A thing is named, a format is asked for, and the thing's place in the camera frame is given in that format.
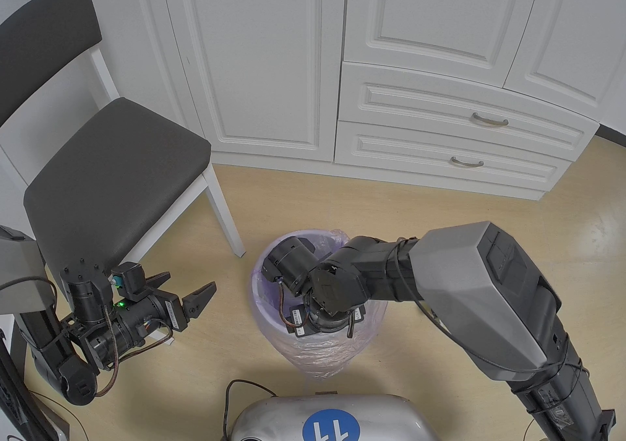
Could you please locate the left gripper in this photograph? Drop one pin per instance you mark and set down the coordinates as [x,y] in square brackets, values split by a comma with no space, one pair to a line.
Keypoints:
[146,321]

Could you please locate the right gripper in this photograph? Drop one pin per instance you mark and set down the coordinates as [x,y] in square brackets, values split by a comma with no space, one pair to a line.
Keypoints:
[327,322]

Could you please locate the purple plastic bag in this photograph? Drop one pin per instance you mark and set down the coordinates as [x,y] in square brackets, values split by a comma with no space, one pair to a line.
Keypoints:
[323,356]

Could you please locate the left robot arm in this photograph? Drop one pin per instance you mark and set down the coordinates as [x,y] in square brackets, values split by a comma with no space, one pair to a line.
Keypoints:
[73,370]

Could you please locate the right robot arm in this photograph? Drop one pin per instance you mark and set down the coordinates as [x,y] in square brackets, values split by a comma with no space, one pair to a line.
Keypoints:
[464,282]

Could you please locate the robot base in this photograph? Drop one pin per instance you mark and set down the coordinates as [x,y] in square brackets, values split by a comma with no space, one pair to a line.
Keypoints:
[293,422]

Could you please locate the white trash bin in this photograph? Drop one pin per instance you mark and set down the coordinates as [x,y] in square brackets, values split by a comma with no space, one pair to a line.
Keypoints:
[266,315]

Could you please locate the white chair grey cushions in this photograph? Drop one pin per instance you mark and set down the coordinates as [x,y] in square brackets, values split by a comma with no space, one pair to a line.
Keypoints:
[122,150]

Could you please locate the white wardrobe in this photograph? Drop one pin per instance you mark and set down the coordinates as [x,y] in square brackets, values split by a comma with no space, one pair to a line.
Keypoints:
[274,38]

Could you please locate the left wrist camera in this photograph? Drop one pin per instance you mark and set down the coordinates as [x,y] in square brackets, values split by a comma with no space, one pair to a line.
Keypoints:
[129,280]

